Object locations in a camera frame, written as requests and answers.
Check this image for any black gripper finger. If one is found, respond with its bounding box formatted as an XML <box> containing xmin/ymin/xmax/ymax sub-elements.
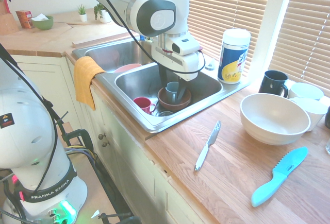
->
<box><xmin>158</xmin><ymin>64</ymin><xmax>170</xmax><ymax>89</ymax></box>
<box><xmin>176</xmin><ymin>78</ymin><xmax>189</xmax><ymax>101</ymax></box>

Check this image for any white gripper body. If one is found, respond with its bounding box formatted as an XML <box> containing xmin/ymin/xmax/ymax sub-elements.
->
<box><xmin>151</xmin><ymin>44</ymin><xmax>206</xmax><ymax>82</ymax></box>

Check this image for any white-handled table knife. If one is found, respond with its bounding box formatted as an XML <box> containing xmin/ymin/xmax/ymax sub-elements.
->
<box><xmin>193</xmin><ymin>120</ymin><xmax>222</xmax><ymax>172</ymax></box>

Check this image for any stainless steel double sink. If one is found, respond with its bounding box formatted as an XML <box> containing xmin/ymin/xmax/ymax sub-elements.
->
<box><xmin>71</xmin><ymin>37</ymin><xmax>252</xmax><ymax>134</ymax></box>

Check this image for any teal plastic knife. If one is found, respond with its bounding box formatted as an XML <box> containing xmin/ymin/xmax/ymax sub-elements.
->
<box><xmin>251</xmin><ymin>146</ymin><xmax>309</xmax><ymax>208</ymax></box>

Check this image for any wooden knife block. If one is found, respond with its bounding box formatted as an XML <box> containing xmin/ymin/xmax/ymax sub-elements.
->
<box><xmin>0</xmin><ymin>0</ymin><xmax>20</xmax><ymax>36</ymax></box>

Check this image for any grey-blue mug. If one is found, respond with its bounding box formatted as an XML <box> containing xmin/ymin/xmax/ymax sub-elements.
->
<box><xmin>165</xmin><ymin>81</ymin><xmax>180</xmax><ymax>104</ymax></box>

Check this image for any brown wooden bowl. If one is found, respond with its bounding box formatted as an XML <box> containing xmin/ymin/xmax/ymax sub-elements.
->
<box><xmin>157</xmin><ymin>86</ymin><xmax>192</xmax><ymax>111</ymax></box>

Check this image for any red mug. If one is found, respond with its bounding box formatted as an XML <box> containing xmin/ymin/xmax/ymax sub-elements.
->
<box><xmin>133</xmin><ymin>96</ymin><xmax>157</xmax><ymax>115</ymax></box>

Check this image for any pink plate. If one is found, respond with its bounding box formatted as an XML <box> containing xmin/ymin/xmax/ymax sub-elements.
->
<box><xmin>113</xmin><ymin>63</ymin><xmax>143</xmax><ymax>74</ymax></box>

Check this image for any white wipes canister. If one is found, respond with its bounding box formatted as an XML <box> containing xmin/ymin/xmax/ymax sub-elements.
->
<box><xmin>217</xmin><ymin>28</ymin><xmax>251</xmax><ymax>85</ymax></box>

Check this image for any wide wooden window blind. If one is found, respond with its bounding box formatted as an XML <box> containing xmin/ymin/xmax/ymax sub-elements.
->
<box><xmin>125</xmin><ymin>0</ymin><xmax>274</xmax><ymax>73</ymax></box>

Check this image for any orange dish cloth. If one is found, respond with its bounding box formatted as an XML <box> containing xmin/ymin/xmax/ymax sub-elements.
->
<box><xmin>74</xmin><ymin>56</ymin><xmax>106</xmax><ymax>111</ymax></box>

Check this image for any trailing potted plant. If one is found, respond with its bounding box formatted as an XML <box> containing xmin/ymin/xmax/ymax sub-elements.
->
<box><xmin>93</xmin><ymin>2</ymin><xmax>112</xmax><ymax>24</ymax></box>

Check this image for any black mug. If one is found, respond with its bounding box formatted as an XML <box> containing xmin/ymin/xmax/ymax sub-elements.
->
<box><xmin>258</xmin><ymin>70</ymin><xmax>289</xmax><ymax>98</ymax></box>

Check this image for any large cream bowl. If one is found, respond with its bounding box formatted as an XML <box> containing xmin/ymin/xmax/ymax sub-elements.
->
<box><xmin>240</xmin><ymin>93</ymin><xmax>311</xmax><ymax>146</ymax></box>

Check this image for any black metal clamp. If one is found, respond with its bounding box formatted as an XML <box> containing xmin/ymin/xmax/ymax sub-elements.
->
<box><xmin>55</xmin><ymin>110</ymin><xmax>97</xmax><ymax>162</ymax></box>

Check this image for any small upright potted plant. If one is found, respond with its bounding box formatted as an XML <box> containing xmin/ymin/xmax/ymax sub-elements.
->
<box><xmin>77</xmin><ymin>4</ymin><xmax>88</xmax><ymax>23</ymax></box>

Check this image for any white bowl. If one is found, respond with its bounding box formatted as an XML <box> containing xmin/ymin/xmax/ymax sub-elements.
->
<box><xmin>290</xmin><ymin>97</ymin><xmax>328</xmax><ymax>132</ymax></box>
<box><xmin>288</xmin><ymin>82</ymin><xmax>324</xmax><ymax>101</ymax></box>

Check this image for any narrow wooden window blind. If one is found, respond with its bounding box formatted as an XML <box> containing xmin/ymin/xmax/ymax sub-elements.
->
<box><xmin>268</xmin><ymin>0</ymin><xmax>330</xmax><ymax>96</ymax></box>

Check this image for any green bowl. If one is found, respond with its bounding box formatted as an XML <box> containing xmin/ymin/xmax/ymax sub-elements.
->
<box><xmin>31</xmin><ymin>15</ymin><xmax>54</xmax><ymax>31</ymax></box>

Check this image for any white paper napkin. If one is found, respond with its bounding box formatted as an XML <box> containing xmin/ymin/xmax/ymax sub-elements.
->
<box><xmin>30</xmin><ymin>13</ymin><xmax>50</xmax><ymax>22</ymax></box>

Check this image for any orange cardboard box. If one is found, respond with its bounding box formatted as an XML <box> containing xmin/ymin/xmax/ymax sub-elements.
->
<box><xmin>15</xmin><ymin>10</ymin><xmax>34</xmax><ymax>29</ymax></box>

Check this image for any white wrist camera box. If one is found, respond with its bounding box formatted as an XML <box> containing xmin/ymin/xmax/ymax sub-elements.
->
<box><xmin>171</xmin><ymin>37</ymin><xmax>201</xmax><ymax>56</ymax></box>

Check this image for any white window frame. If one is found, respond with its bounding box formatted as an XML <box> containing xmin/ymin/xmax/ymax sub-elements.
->
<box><xmin>246</xmin><ymin>0</ymin><xmax>299</xmax><ymax>83</ymax></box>

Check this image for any coloured wire bundle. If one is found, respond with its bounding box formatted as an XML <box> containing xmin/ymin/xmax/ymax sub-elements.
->
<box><xmin>64</xmin><ymin>145</ymin><xmax>97</xmax><ymax>161</ymax></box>

